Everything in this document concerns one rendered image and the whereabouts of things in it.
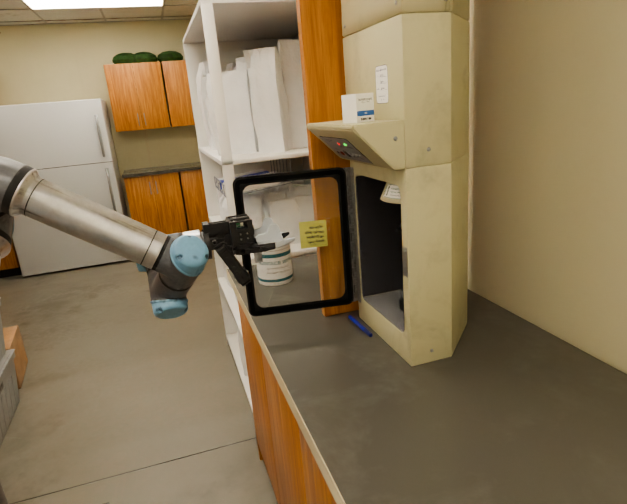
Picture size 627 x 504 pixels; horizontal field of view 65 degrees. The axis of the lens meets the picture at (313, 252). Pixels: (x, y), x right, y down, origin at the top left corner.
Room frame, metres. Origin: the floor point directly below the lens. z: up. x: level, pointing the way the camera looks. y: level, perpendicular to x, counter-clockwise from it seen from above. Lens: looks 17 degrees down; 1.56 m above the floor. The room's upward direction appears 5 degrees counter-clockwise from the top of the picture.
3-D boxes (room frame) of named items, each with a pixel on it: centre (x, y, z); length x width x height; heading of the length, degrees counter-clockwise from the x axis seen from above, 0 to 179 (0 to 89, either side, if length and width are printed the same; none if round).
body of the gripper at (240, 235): (1.13, 0.19, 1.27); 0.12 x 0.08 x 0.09; 106
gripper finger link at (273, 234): (1.13, 0.09, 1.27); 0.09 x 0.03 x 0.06; 93
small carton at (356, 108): (1.12, -0.13, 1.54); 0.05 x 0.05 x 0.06; 34
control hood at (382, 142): (1.17, -0.11, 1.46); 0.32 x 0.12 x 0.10; 16
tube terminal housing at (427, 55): (1.23, -0.29, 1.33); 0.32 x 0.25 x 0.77; 16
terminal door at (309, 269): (1.32, 0.05, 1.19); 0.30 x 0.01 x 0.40; 96
